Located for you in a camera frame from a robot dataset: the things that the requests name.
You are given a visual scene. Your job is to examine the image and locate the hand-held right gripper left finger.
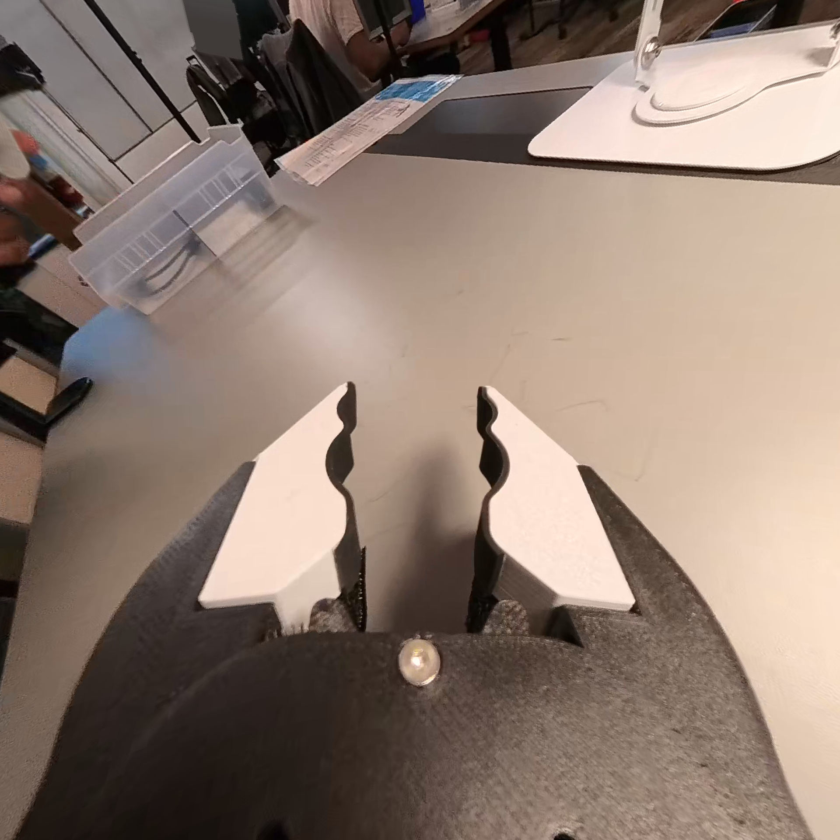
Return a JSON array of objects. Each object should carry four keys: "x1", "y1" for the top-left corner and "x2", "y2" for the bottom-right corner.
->
[{"x1": 197, "y1": 382, "x2": 367, "y2": 624}]

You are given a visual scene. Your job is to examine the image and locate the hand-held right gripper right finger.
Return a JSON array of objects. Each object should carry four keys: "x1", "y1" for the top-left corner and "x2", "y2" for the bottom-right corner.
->
[{"x1": 467, "y1": 385, "x2": 637, "y2": 632}]

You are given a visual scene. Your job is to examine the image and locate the clear plastic bin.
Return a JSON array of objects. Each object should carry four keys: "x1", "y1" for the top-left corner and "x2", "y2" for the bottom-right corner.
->
[{"x1": 67, "y1": 123, "x2": 284, "y2": 316}]

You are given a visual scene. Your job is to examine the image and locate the black table leg base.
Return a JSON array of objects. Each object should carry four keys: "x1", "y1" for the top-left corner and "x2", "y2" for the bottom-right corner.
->
[{"x1": 0, "y1": 377, "x2": 94, "y2": 442}]

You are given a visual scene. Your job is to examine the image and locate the white monitor stand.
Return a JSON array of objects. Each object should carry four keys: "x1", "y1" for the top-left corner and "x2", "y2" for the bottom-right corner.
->
[{"x1": 528, "y1": 0, "x2": 840, "y2": 173}]

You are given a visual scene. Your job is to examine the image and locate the printed paper sheets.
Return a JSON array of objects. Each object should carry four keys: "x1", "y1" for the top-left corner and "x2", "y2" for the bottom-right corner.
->
[{"x1": 276, "y1": 74, "x2": 463, "y2": 188}]

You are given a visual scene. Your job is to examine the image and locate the black office chair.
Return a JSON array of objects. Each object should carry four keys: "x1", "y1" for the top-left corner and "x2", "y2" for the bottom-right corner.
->
[{"x1": 185, "y1": 56, "x2": 232, "y2": 129}]

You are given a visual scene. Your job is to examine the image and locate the black jacket on chair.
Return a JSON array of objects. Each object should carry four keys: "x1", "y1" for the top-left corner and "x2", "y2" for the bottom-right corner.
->
[{"x1": 259, "y1": 18, "x2": 361, "y2": 142}]

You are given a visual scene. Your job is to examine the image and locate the black floor lamp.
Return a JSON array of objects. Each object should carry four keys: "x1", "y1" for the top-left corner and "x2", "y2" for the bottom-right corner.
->
[{"x1": 84, "y1": 0, "x2": 201, "y2": 143}]

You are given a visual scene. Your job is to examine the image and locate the wooden office desk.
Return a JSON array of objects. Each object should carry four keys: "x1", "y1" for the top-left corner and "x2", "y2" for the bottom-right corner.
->
[{"x1": 400, "y1": 0, "x2": 519, "y2": 72}]

